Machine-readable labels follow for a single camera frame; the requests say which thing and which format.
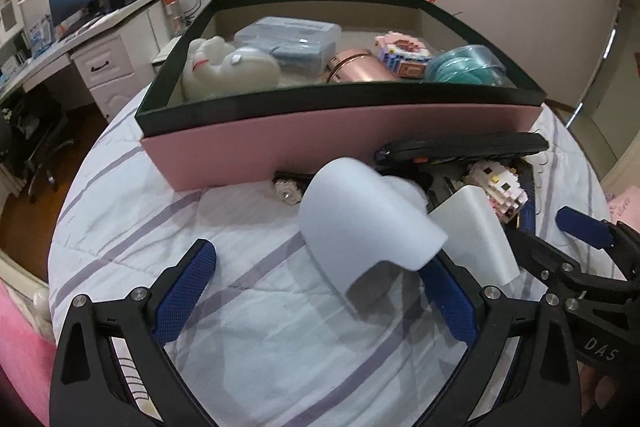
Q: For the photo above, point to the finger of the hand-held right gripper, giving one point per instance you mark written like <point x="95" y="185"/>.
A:
<point x="545" y="257"/>
<point x="585" y="227"/>

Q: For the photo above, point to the white power adapter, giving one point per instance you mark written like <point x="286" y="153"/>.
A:
<point x="475" y="232"/>

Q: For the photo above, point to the white door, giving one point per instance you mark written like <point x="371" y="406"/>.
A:
<point x="607" y="72"/>

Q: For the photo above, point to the jewelled wristwatch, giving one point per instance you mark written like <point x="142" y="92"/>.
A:
<point x="287" y="191"/>

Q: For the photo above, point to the white figurine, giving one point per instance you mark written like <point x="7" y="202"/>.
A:
<point x="205" y="72"/>

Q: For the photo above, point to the white glass-door cabinet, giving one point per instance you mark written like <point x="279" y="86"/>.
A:
<point x="7" y="7"/>

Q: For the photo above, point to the black office chair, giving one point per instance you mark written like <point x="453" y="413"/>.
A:
<point x="35" y="132"/>

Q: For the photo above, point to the white low side table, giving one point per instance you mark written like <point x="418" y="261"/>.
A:
<point x="167" y="52"/>

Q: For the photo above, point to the striped white quilt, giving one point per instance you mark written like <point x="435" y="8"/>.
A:
<point x="250" y="257"/>

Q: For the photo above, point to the clear plastic storage box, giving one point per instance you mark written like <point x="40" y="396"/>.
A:
<point x="295" y="42"/>

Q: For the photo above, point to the black remote control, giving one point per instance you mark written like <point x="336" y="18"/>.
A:
<point x="460" y="147"/>

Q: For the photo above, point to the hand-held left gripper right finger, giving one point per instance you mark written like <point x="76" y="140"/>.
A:
<point x="450" y="302"/>

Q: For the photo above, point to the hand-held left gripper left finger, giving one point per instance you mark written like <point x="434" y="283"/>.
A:
<point x="185" y="297"/>

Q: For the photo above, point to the white translucent plastic cover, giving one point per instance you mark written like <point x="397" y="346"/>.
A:
<point x="360" y="217"/>

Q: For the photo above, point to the teal round box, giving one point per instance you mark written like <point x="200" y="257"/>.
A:
<point x="460" y="69"/>

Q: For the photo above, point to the white desk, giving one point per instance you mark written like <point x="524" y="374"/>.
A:
<point x="110" y="67"/>

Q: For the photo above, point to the pink white block toy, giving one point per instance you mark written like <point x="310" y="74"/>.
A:
<point x="495" y="187"/>

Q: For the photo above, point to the white bedpost knob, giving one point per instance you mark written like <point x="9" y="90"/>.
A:
<point x="41" y="304"/>

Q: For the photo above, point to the pink blanket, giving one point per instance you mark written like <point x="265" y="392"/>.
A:
<point x="20" y="357"/>

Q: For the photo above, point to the pink metal cup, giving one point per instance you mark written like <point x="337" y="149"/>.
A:
<point x="362" y="67"/>

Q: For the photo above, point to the pink block cube toy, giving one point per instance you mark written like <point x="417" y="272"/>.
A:
<point x="402" y="57"/>

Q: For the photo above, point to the pink box with dark rim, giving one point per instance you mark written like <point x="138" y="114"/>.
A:
<point x="300" y="142"/>

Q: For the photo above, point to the orange-capped bottle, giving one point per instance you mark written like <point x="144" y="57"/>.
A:
<point x="172" y="12"/>

